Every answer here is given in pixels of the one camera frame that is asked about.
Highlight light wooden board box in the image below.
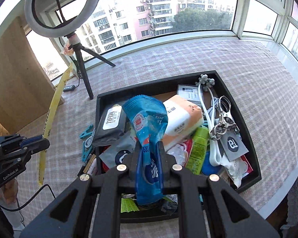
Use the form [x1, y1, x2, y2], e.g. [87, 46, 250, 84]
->
[0, 18, 55, 133]

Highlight black wet wipe pack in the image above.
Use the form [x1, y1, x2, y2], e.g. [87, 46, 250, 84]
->
[92, 104, 127, 147]

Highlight white ring light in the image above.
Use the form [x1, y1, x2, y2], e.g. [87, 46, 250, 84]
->
[24, 0, 103, 39]

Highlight white device box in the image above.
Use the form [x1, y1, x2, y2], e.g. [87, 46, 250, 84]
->
[177, 84, 200, 103]

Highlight blue Vinda wet wipe packet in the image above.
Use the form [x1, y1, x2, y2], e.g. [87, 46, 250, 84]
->
[123, 95, 168, 205]

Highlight black tripod stand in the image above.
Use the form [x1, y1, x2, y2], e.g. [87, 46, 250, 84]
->
[66, 32, 116, 100]

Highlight black storage tray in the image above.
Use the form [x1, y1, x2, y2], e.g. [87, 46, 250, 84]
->
[95, 70, 262, 224]

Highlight person's left hand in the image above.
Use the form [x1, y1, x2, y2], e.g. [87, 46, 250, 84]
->
[0, 179, 19, 204]

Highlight white crumpled plastic bag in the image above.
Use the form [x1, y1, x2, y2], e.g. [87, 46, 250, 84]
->
[221, 155, 247, 188]

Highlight grey logo tag card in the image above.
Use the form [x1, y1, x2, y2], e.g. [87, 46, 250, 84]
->
[220, 131, 249, 162]

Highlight black inline switch controller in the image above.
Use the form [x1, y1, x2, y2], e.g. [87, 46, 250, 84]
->
[63, 85, 76, 92]

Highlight grey logo sachet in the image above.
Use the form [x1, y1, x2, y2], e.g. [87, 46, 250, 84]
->
[100, 131, 137, 169]

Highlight yellow sachet strip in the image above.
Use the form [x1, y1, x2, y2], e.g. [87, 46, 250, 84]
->
[38, 63, 74, 186]

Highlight white charging cable in tray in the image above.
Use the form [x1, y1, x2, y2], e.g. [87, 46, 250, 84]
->
[197, 83, 223, 167]

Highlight thin black cable left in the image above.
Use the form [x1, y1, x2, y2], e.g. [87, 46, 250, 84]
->
[0, 183, 56, 212]

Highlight orange white tissue pack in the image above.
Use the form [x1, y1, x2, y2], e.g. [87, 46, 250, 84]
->
[162, 95, 203, 152]

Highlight teal plastic clothespin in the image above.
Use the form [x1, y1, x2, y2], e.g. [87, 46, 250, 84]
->
[81, 141, 92, 162]

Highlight metal tongs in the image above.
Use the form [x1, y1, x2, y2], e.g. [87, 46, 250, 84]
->
[210, 96, 240, 140]

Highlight red gift bag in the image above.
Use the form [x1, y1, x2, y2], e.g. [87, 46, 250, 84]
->
[241, 155, 253, 177]

